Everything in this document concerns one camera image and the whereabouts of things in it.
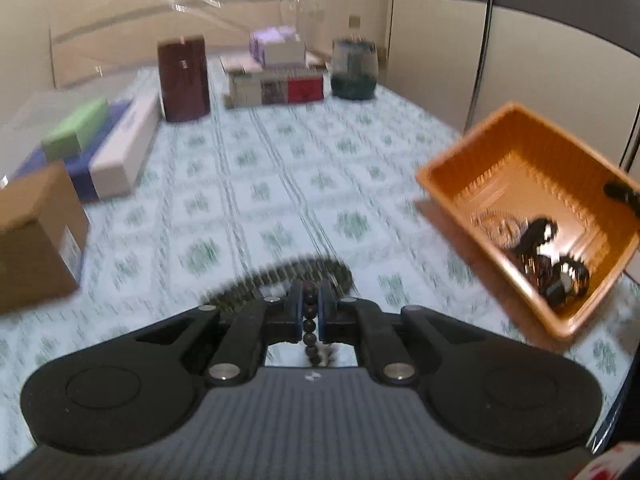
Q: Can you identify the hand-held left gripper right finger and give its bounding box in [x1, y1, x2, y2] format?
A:
[317, 281, 497, 386]

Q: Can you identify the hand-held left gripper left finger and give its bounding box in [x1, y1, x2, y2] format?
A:
[134, 281, 306, 386]

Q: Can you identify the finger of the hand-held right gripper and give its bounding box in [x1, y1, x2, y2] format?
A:
[603, 182, 640, 207]

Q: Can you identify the dark bead necklace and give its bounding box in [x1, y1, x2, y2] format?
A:
[200, 255, 354, 369]

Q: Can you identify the black strap watch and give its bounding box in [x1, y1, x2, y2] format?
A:
[514, 217, 559, 257]

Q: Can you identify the orange plastic tray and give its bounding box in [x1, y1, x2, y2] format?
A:
[415, 101, 640, 340]

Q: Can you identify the red bead bracelet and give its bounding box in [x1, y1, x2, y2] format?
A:
[519, 252, 551, 286]

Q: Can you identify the white pearl necklace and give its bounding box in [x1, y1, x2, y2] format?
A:
[469, 211, 529, 252]

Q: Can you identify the white and grey wardrobe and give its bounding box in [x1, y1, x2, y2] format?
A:
[384, 0, 640, 173]

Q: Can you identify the flat box with red panel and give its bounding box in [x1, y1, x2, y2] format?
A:
[220, 52, 326, 110]

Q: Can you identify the white and blue long box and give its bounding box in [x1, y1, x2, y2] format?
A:
[12, 92, 164, 204]

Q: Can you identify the dark teal glass jar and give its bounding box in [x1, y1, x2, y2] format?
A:
[329, 37, 379, 101]

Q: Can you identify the dark red cylindrical canister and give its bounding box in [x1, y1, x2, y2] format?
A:
[156, 35, 211, 124]

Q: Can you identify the purple and white tissue box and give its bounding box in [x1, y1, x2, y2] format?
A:
[248, 26, 307, 67]

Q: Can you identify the brown cardboard box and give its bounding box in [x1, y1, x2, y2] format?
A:
[0, 160, 91, 314]

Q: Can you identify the red and white object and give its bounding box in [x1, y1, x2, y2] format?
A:
[570, 441, 640, 480]

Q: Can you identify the green rectangular box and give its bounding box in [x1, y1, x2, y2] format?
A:
[41, 97, 110, 164]

